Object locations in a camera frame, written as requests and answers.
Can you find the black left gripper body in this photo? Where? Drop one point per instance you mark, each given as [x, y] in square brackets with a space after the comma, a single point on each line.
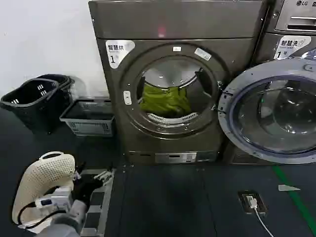
[85, 187]

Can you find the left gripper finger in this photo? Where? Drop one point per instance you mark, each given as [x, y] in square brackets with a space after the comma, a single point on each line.
[105, 177]
[80, 168]

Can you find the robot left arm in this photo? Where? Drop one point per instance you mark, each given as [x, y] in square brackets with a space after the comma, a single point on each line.
[64, 222]

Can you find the grey plastic crate basket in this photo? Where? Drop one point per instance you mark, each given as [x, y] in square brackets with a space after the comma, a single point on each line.
[86, 126]

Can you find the white perforated laundry basket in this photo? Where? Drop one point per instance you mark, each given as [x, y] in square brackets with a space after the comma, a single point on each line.
[37, 177]

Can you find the black plastic laundry basket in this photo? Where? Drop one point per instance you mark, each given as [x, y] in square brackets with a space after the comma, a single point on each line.
[29, 111]

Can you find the stack of black baskets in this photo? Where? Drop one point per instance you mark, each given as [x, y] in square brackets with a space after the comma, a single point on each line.
[65, 84]

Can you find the green cloth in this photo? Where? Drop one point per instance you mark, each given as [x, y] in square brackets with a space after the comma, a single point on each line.
[160, 98]

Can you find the white charger plug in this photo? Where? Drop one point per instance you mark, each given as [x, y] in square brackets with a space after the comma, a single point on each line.
[251, 201]

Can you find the round glass dryer door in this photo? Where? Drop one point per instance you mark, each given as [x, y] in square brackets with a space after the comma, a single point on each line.
[234, 103]

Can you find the floor power socket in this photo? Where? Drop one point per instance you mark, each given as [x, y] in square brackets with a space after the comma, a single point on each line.
[261, 205]

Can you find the grey front-loading dryer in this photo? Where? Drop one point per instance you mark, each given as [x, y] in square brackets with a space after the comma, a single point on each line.
[172, 24]

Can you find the white tape scrap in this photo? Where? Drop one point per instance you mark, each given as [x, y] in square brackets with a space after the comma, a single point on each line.
[287, 187]

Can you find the green floor tape strip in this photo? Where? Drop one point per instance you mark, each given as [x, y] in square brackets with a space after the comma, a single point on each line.
[300, 205]

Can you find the grey dryer with number label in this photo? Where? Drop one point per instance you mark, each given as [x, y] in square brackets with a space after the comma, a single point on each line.
[271, 39]

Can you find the grey metal floor frame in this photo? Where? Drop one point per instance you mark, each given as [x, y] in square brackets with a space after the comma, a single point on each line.
[105, 205]

